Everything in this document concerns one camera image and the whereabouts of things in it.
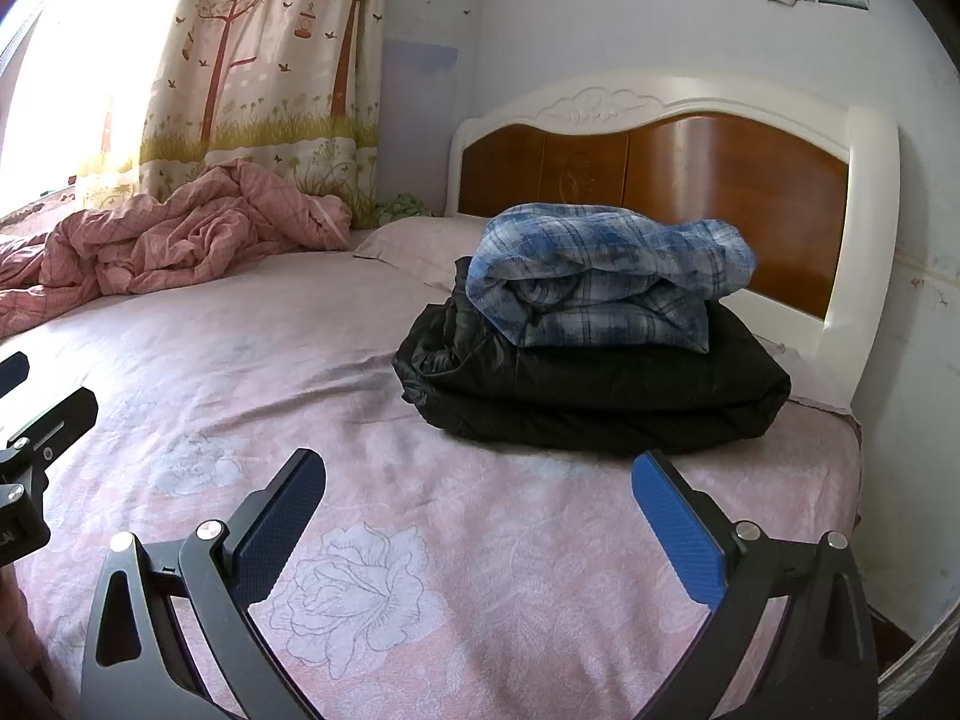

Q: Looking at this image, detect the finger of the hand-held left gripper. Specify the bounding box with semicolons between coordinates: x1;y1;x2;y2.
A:
4;388;100;466
0;351;31;397

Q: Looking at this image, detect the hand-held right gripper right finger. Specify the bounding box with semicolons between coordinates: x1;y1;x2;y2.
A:
631;450;878;720

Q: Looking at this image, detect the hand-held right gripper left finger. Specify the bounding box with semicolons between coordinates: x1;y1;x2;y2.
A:
79;448;327;720

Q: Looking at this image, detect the black padded jacket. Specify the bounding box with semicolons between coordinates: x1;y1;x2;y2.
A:
392;255;792;455

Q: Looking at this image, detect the blue plaid shirt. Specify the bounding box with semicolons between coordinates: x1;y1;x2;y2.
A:
465;204;758;355

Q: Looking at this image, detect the person's left forearm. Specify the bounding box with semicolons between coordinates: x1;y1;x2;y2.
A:
0;562;40;691

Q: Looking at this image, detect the bed with pink sheet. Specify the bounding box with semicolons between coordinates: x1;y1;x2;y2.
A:
0;217;863;720

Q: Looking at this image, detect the pink checked quilt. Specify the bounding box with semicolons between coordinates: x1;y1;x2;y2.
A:
0;161;353;338

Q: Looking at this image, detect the bright window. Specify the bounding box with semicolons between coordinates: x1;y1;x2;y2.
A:
0;0;188;211

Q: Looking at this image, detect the pink pillow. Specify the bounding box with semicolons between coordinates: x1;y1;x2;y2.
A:
352;216;488;293

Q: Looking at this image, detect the green cloth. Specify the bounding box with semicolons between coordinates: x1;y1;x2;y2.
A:
375;193;432;226

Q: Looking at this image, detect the white and wooden headboard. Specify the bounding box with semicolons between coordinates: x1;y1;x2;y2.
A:
446;69;901;406

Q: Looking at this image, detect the tree print curtain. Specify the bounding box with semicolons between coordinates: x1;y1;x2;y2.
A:
75;0;391;230

